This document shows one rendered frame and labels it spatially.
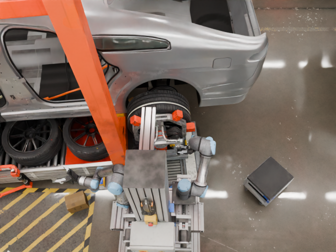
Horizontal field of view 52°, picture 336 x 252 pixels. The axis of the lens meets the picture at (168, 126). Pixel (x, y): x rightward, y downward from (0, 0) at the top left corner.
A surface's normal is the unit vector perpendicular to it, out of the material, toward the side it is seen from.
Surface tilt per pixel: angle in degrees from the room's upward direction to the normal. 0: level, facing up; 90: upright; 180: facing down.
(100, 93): 90
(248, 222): 0
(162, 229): 0
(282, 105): 0
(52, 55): 50
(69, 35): 90
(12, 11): 90
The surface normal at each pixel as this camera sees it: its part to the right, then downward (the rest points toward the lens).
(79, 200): -0.03, -0.49
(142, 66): 0.08, 0.87
